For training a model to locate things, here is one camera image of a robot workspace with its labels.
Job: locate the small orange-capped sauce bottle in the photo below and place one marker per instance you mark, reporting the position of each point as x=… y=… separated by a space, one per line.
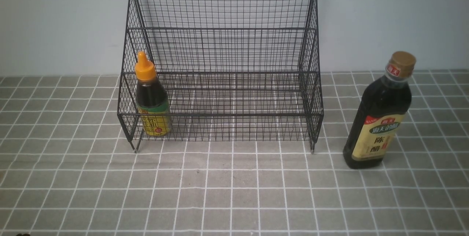
x=152 y=99

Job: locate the tall dark vinegar bottle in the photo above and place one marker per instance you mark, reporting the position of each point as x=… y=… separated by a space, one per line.
x=383 y=107

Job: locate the grey checkered tablecloth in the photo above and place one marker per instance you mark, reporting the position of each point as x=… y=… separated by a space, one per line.
x=68 y=170

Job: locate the black wire mesh shelf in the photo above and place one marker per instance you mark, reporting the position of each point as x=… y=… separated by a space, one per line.
x=234 y=70

